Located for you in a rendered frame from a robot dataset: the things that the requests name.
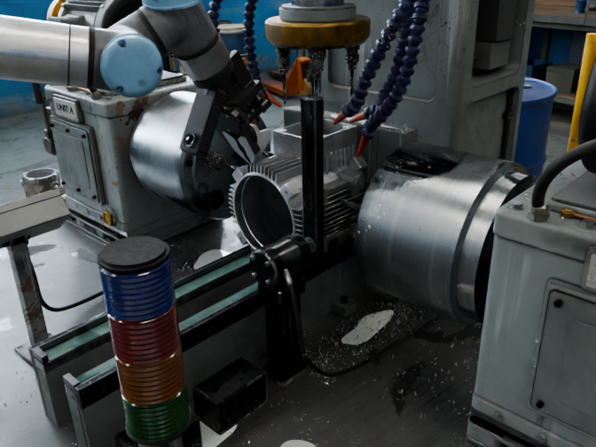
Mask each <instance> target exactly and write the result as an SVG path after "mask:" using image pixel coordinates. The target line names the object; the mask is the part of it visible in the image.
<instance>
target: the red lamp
mask: <svg viewBox="0 0 596 447"><path fill-rule="evenodd" d="M106 313H107V312H106ZM107 318H108V323H109V328H110V333H111V338H112V343H113V348H114V354H115V355H116V357H117V358H118V359H120V360H121V361H122V362H125V363H128V364H133V365H146V364H151V363H155V362H158V361H161V360H162V359H164V358H166V357H169V356H170V355H172V354H173V353H174V352H175V351H176V350H177V349H178V347H179V345H180V342H181V338H180V332H179V331H180V330H179V323H178V317H177V308H176V301H175V303H174V304H173V306H172V307H171V308H170V309H169V310H167V311H166V312H164V313H162V314H160V315H159V316H157V317H154V318H149V319H146V320H140V321H125V320H120V319H117V318H113V317H112V316H110V315H109V314H108V313H107Z"/></svg>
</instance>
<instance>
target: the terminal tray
mask: <svg viewBox="0 0 596 447"><path fill-rule="evenodd" d="M347 125H350V127H346V126H347ZM280 129H283V130H280ZM280 129H275V130H273V151H274V155H276V154H281V153H285V154H289V155H291V154H292V155H293V156H297V158H301V160H302V139H301V123H300V122H298V123H296V124H292V125H289V126H285V127H283V128H280ZM356 155H357V126H355V125H351V124H347V123H343V122H339V123H338V124H337V125H333V121H331V120H327V119H324V173H326V174H327V175H328V174H329V171H330V172H332V173H333V170H336V171H337V170H338V168H339V169H342V166H343V167H345V168H346V167H347V164H348V165H350V161H351V160H352V159H353V158H354V157H356Z"/></svg>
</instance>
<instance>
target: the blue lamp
mask: <svg viewBox="0 0 596 447"><path fill-rule="evenodd" d="M98 267H99V273H100V278H101V284H102V288H103V294H104V298H105V304H106V311H107V313H108V314H109V315H110V316H112V317H113V318H117V319H120V320H125V321H140V320H146V319H149V318H154V317H157V316H159V315H160V314H162V313H164V312H166V311H167V310H169V309H170V308H171V307H172V306H173V304H174V303H175V300H176V296H175V290H174V280H173V275H172V269H171V268H172V265H171V259H170V254H169V256H168V257H167V259H166V260H164V261H163V263H161V264H160V265H158V266H156V267H154V268H152V269H150V270H148V271H142V272H138V273H130V274H121V273H114V272H111V271H107V270H105V269H103V268H102V267H100V266H99V265H98Z"/></svg>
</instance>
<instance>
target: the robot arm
mask: <svg viewBox="0 0 596 447"><path fill-rule="evenodd" d="M142 4H143V6H141V7H140V8H139V9H138V10H136V11H134V12H133V13H131V14H130V15H129V16H127V17H125V18H124V19H122V20H120V21H118V22H117V23H115V24H114V25H112V26H111V27H109V28H107V29H103V28H96V27H82V26H76V25H69V24H63V23H56V22H49V21H43V20H31V19H24V18H18V17H12V16H4V15H0V79H3V80H12V81H21V82H38V83H47V84H55V85H64V86H73V87H82V88H92V89H99V90H112V91H114V92H116V93H118V94H120V95H122V96H125V97H129V98H140V97H143V96H145V95H147V94H149V93H151V92H152V91H153V90H155V89H156V87H157V86H158V85H159V83H160V81H161V78H162V74H163V63H162V58H164V57H166V56H167V55H169V53H171V52H172V51H173V52H174V54H175V55H176V57H177V59H178V60H179V62H180V64H181V65H182V67H183V69H184V70H185V72H186V73H187V75H188V76H189V77H190V78H191V79H192V81H193V83H194V85H195V86H196V87H197V88H198V89H197V92H196V95H195V98H194V101H193V104H192V109H191V112H190V115H189V118H188V121H187V123H186V127H185V130H184V134H183V137H182V141H181V144H180V146H179V148H180V149H181V150H182V151H183V152H185V153H189V154H191V155H195V156H199V157H206V156H207V155H208V151H209V147H210V145H211V142H212V139H213V136H214V133H215V130H217V132H218V133H219V134H220V136H221V137H222V138H223V139H224V140H225V141H226V143H227V144H228V145H229V146H230V147H232V148H233V149H234V151H235V152H236V153H237V154H238V155H240V156H241V157H242V158H243V159H244V160H245V161H246V162H248V163H249V164H250V163H253V162H256V161H260V160H262V159H263V151H264V149H265V147H266V145H267V144H268V143H269V141H270V139H271V130H270V129H263V130H259V129H258V128H257V127H256V125H254V124H250V123H251V122H252V121H253V120H255V119H256V118H257V117H258V116H259V115H260V114H261V113H262V111H263V113H265V112H266V110H267V109H268V108H269V107H270V106H271V105H272V103H271V101H270V99H269V97H268V95H267V93H266V91H265V89H264V87H263V85H262V84H261V82H260V81H258V80H254V79H253V78H252V76H251V74H250V73H249V71H248V69H247V67H246V65H245V63H244V61H243V59H242V57H241V56H240V54H239V51H235V50H234V51H230V50H227V48H226V46H225V44H224V42H223V40H222V38H221V36H220V35H219V34H218V32H217V31H216V28H215V26H214V24H213V22H212V20H211V19H210V17H209V15H208V13H207V11H206V9H205V7H204V5H203V3H202V2H201V0H142ZM254 83H255V85H254V86H253V87H252V88H251V87H250V86H251V85H253V84H254ZM260 90H262V91H263V94H264V96H265V97H266V99H267V101H266V102H265V103H264V104H263V105H262V103H263V102H264V101H263V98H260V97H257V96H256V95H257V93H258V92H259V91H260Z"/></svg>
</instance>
